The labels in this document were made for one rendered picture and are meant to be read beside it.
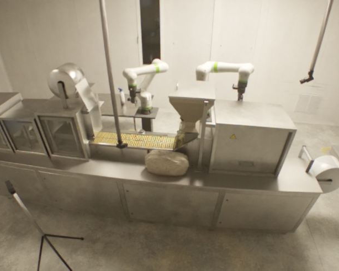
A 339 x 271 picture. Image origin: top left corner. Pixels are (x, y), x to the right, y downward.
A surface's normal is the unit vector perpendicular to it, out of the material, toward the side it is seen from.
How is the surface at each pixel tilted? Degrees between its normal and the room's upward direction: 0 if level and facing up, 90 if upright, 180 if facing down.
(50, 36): 90
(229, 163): 90
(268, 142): 90
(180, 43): 90
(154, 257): 0
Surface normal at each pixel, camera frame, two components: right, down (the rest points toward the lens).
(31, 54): -0.13, 0.57
